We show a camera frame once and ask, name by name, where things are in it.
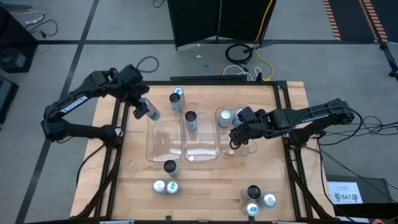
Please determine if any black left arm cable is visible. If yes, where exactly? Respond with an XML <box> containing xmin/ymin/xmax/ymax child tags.
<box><xmin>136</xmin><ymin>55</ymin><xmax>160</xmax><ymax>74</ymax></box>

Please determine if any black power strip bar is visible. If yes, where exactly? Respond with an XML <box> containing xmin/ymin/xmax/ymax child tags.
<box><xmin>169</xmin><ymin>75</ymin><xmax>249</xmax><ymax>83</ymax></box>

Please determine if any thin black floor cable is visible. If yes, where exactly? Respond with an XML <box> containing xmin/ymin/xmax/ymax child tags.
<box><xmin>24</xmin><ymin>18</ymin><xmax>59</xmax><ymax>39</ymax></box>

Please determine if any thin white floor cable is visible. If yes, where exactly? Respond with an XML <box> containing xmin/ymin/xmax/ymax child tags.
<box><xmin>11</xmin><ymin>10</ymin><xmax>46</xmax><ymax>26</ymax></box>

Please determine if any black cart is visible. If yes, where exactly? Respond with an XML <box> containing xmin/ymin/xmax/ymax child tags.
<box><xmin>325</xmin><ymin>173</ymin><xmax>398</xmax><ymax>224</ymax></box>

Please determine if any white paper sign SA7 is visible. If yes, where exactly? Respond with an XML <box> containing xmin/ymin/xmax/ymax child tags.
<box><xmin>327</xmin><ymin>181</ymin><xmax>364</xmax><ymax>205</ymax></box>

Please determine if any black folding divider panel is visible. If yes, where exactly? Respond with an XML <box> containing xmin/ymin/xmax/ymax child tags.
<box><xmin>167</xmin><ymin>0</ymin><xmax>277</xmax><ymax>51</ymax></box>

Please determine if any black looped floor cable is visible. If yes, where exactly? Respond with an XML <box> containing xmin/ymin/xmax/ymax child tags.
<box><xmin>362</xmin><ymin>115</ymin><xmax>398</xmax><ymax>147</ymax></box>

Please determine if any black stand leg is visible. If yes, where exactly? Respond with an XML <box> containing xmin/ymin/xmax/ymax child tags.
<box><xmin>379</xmin><ymin>42</ymin><xmax>398</xmax><ymax>78</ymax></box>

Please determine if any black orange striped floor mat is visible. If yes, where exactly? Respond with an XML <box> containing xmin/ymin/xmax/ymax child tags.
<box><xmin>322</xmin><ymin>0</ymin><xmax>389</xmax><ymax>44</ymax></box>

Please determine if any Celsius Arctic Vibe can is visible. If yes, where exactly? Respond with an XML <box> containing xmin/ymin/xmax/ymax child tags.
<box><xmin>169</xmin><ymin>92</ymin><xmax>184</xmax><ymax>114</ymax></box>
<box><xmin>163</xmin><ymin>159</ymin><xmax>180</xmax><ymax>178</ymax></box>
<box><xmin>183</xmin><ymin>111</ymin><xmax>199</xmax><ymax>134</ymax></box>
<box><xmin>241</xmin><ymin>185</ymin><xmax>262</xmax><ymax>203</ymax></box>

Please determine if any clear plastic bin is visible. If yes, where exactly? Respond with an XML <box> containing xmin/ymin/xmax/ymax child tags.
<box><xmin>145</xmin><ymin>110</ymin><xmax>184</xmax><ymax>163</ymax></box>
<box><xmin>215</xmin><ymin>105</ymin><xmax>259</xmax><ymax>157</ymax></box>
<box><xmin>182</xmin><ymin>108</ymin><xmax>221</xmax><ymax>164</ymax></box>

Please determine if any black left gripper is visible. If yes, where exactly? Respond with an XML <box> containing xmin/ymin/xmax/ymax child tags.
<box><xmin>116</xmin><ymin>64</ymin><xmax>149</xmax><ymax>119</ymax></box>

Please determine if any yellow cable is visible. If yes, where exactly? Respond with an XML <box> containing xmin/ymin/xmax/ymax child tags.
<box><xmin>253</xmin><ymin>0</ymin><xmax>274</xmax><ymax>82</ymax></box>

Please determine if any black aluminium table frame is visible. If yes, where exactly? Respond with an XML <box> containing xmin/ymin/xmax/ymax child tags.
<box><xmin>74</xmin><ymin>80</ymin><xmax>336</xmax><ymax>224</ymax></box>

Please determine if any black cabinet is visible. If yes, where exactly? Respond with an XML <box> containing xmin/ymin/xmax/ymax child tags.
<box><xmin>0</xmin><ymin>6</ymin><xmax>39</xmax><ymax>75</ymax></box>

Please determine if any black coiled cable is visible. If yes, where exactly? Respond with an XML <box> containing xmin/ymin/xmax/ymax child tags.
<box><xmin>224</xmin><ymin>42</ymin><xmax>253</xmax><ymax>65</ymax></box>

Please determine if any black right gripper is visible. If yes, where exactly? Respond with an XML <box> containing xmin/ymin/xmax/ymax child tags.
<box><xmin>230</xmin><ymin>106</ymin><xmax>271</xmax><ymax>149</ymax></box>

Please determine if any Spindrift blue white can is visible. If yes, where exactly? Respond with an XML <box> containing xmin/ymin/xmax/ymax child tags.
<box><xmin>217</xmin><ymin>108</ymin><xmax>233</xmax><ymax>129</ymax></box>
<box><xmin>233</xmin><ymin>107</ymin><xmax>246</xmax><ymax>127</ymax></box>
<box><xmin>152</xmin><ymin>179</ymin><xmax>167</xmax><ymax>195</ymax></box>
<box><xmin>262</xmin><ymin>192</ymin><xmax>278</xmax><ymax>208</ymax></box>

